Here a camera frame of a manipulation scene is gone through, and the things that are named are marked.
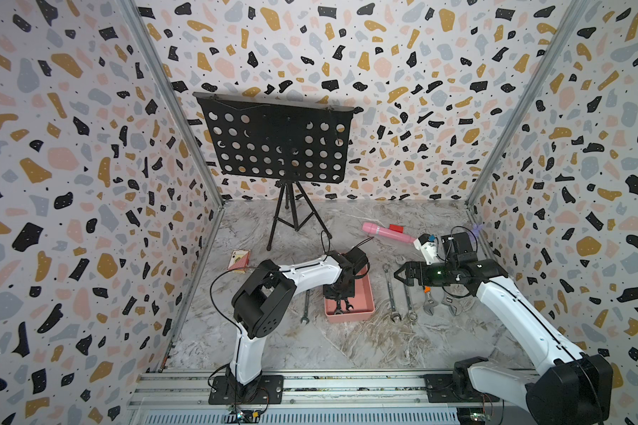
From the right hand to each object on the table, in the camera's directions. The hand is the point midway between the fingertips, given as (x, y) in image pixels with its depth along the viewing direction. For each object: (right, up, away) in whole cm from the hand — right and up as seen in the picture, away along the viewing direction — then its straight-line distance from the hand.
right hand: (406, 274), depth 80 cm
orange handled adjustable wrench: (+11, -12, +10) cm, 19 cm away
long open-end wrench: (-2, -2, +20) cm, 21 cm away
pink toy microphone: (0, +12, +30) cm, 32 cm away
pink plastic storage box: (-12, -12, +11) cm, 20 cm away
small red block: (+4, +14, +32) cm, 35 cm away
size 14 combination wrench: (-32, -13, +10) cm, 36 cm away
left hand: (-17, -9, +12) cm, 23 cm away
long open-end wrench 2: (+4, -15, +8) cm, 17 cm away
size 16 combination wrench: (-17, -13, +10) cm, 24 cm away
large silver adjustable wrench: (+18, -11, +12) cm, 24 cm away
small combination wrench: (-20, -13, +10) cm, 26 cm away
